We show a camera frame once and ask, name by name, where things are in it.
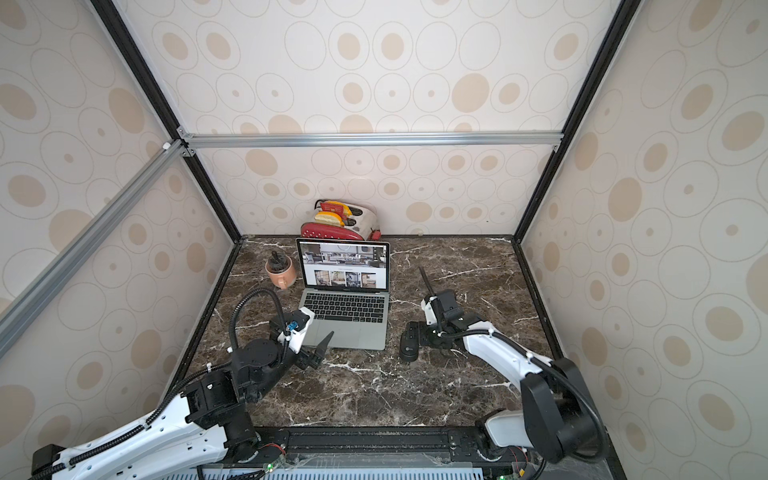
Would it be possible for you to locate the black wireless mouse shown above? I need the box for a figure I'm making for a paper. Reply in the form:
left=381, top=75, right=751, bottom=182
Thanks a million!
left=399, top=321, right=421, bottom=363

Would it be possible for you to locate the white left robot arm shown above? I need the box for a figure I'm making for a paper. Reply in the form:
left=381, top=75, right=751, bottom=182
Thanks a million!
left=31, top=289, right=330, bottom=479

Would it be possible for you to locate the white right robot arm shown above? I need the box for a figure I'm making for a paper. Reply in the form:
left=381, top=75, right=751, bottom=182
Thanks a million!
left=399, top=268, right=610, bottom=464

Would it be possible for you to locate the silver laptop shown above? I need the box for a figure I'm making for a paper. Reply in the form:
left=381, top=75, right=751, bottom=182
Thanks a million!
left=297, top=238, right=391, bottom=351

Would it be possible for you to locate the pink ceramic mug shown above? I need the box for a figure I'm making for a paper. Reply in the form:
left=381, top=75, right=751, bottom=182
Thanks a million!
left=265, top=257, right=297, bottom=290

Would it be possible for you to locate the red polka dot toaster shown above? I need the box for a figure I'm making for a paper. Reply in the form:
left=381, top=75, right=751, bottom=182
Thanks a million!
left=300, top=199, right=382, bottom=241

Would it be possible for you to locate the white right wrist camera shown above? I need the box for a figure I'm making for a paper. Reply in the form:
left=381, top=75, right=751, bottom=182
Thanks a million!
left=420, top=295, right=438, bottom=328

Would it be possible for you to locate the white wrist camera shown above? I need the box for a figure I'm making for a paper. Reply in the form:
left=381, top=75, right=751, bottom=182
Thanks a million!
left=279, top=307, right=315, bottom=354
left=420, top=295, right=438, bottom=328

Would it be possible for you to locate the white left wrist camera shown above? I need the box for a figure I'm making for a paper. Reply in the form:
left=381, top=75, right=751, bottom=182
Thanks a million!
left=279, top=307, right=315, bottom=354

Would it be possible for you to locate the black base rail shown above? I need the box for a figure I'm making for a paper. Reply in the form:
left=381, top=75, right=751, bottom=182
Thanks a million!
left=161, top=424, right=628, bottom=480

